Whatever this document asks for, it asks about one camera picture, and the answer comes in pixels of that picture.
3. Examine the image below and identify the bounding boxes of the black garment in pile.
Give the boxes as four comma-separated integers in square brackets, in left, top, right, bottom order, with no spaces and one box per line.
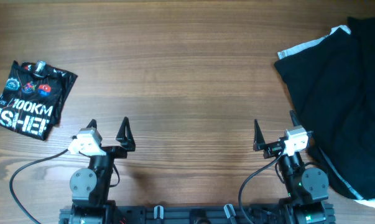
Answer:
[348,17,375,63]

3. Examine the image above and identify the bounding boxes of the left black cable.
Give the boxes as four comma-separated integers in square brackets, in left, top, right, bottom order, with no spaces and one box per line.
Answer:
[9,148,70,224]

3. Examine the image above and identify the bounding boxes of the black cable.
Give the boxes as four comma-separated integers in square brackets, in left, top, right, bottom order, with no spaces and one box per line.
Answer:
[238,149,286,224]
[9,148,70,224]

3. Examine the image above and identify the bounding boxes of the right black cable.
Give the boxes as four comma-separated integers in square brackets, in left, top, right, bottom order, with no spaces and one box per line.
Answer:
[238,149,286,224]

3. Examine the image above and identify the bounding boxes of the black shorts with white trim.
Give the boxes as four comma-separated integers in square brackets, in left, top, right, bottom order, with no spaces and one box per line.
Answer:
[274,25,375,200]

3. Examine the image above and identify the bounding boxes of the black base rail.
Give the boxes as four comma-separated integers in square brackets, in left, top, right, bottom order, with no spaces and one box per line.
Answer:
[58,203,336,224]

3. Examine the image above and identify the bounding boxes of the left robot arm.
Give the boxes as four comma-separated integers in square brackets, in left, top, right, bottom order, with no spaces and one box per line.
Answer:
[62,117,136,224]

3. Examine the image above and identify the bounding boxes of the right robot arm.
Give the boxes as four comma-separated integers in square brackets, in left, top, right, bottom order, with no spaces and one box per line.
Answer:
[253,111,334,224]

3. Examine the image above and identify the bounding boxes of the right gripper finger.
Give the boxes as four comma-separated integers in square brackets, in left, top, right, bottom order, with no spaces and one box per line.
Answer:
[289,110,301,126]
[253,119,266,151]

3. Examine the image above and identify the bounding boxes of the folded black printed jersey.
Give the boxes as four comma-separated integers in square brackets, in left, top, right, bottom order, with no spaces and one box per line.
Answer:
[0,60,78,141]

